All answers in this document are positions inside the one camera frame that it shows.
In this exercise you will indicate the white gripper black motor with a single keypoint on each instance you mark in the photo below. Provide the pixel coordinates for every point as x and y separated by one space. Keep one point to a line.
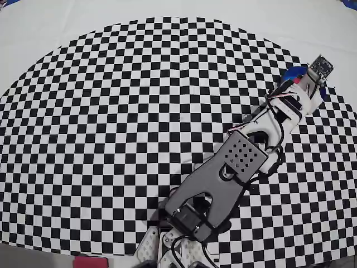
310 101

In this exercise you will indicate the pink faceted ball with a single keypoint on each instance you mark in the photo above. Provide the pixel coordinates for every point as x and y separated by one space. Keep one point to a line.
297 81

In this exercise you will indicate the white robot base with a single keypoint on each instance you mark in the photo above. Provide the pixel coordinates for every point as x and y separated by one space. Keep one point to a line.
147 245

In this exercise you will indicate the blue round box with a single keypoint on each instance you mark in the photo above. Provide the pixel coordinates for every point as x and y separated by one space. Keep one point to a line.
293 73

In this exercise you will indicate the black white checkerboard paper mat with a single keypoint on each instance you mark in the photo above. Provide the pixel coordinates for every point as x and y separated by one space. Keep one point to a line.
111 111

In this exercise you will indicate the red flat object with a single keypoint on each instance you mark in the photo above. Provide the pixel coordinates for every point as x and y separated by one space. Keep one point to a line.
90 263

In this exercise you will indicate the camera circuit board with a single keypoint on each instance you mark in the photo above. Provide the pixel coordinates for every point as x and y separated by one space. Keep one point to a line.
321 67

